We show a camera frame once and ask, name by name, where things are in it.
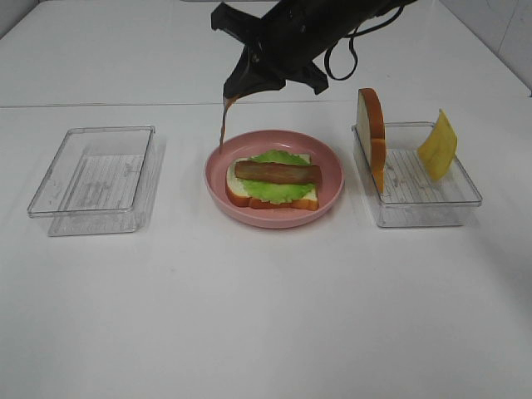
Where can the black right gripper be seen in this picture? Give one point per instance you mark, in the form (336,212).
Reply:
(281,45)

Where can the bacon strip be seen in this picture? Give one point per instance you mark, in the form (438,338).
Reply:
(278,173)
(223,120)

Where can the bread slice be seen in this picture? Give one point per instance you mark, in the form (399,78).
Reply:
(371,132)
(257,204)

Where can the green lettuce leaf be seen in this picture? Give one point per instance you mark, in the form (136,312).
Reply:
(276,194)

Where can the pink round plate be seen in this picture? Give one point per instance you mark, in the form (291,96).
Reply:
(257,142)

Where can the left clear plastic tray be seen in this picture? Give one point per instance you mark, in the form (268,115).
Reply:
(102,180)

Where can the clear plastic tray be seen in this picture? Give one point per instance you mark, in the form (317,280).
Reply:
(102,180)
(411,199)

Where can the right clear plastic tray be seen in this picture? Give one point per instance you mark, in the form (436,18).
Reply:
(411,199)

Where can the yellow cheese slice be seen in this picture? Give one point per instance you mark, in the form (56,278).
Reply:
(438,150)

